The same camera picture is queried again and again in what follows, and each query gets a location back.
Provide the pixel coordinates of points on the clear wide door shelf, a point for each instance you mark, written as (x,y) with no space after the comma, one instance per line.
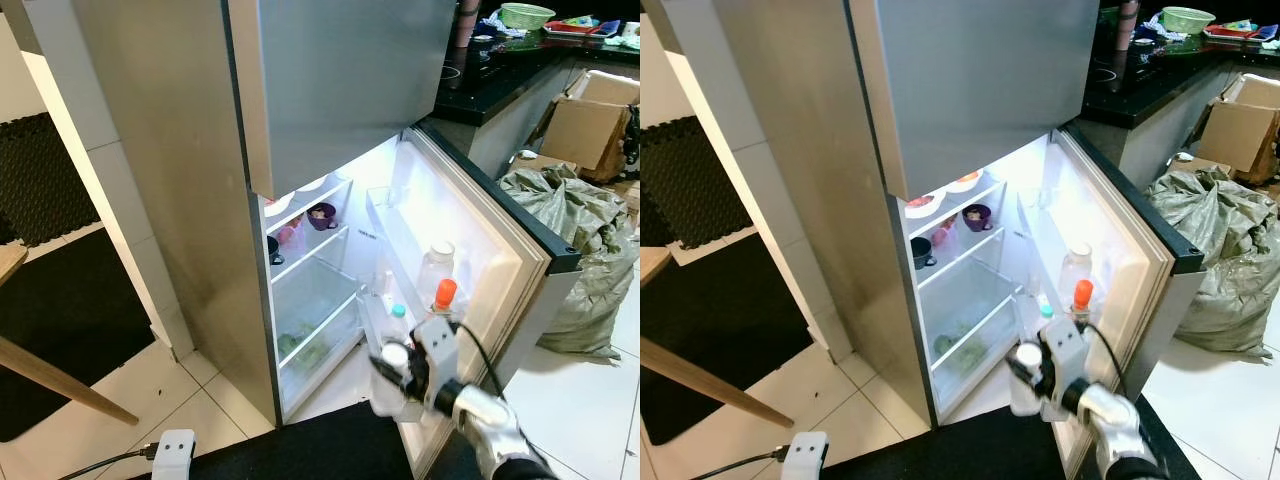
(400,250)
(1045,250)

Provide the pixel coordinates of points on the pink tumbler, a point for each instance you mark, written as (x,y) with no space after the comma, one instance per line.
(467,22)
(1128,22)

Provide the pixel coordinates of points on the white plug box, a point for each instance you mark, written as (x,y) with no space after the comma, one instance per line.
(805,455)
(173,455)

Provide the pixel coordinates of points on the black floor mat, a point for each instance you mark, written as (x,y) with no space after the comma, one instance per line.
(60,320)
(930,455)
(300,450)
(720,330)

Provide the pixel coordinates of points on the silver fridge door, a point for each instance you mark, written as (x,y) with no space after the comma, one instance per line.
(1130,230)
(500,230)

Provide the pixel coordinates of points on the black foam puzzle mat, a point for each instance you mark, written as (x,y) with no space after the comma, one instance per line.
(45,180)
(690,180)

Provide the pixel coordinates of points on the silver fridge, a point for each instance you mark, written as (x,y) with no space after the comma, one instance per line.
(170,200)
(790,180)

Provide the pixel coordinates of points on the white bowl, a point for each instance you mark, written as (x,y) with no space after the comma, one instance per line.
(966,183)
(277,205)
(925,205)
(310,185)

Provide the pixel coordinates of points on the silver freezer door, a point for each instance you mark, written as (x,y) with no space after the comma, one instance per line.
(340,90)
(985,90)

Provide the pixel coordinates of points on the clear crisper drawer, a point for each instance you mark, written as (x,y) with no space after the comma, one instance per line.
(965,320)
(315,320)

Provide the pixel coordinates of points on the black kitchen counter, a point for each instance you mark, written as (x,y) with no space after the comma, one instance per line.
(1140,85)
(500,80)

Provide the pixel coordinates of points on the orange cap bottle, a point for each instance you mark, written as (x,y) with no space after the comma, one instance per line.
(446,293)
(1083,293)

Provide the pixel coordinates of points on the green woven sack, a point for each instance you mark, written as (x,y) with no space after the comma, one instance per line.
(1220,250)
(570,240)

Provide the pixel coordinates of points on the green cloth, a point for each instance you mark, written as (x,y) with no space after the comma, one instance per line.
(630,42)

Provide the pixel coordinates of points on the clear narrow door shelf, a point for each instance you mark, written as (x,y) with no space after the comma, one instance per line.
(375,320)
(1028,320)

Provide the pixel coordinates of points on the pink container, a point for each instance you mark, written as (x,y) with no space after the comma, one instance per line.
(945,235)
(292,237)

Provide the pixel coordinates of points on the green vegetables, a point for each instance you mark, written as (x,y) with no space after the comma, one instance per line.
(305,350)
(960,352)

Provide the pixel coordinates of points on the black mug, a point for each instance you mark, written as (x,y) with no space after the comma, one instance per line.
(274,250)
(921,252)

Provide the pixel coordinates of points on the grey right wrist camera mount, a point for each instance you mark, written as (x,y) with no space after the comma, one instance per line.
(1075,350)
(445,350)

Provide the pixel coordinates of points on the small cardboard box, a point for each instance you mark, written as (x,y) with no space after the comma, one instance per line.
(545,162)
(1205,165)

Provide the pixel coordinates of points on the red tray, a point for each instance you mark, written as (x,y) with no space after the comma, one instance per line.
(580,28)
(1235,32)

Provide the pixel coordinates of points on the large cardboard box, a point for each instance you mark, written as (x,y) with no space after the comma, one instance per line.
(585,130)
(1240,130)

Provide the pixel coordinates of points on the black induction hob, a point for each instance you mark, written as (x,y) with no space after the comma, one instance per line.
(445,72)
(1100,72)

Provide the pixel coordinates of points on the green plastic basket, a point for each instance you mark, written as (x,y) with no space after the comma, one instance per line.
(1187,19)
(527,16)

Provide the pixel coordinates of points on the teal cap bottle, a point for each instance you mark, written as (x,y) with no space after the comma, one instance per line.
(1045,315)
(398,320)

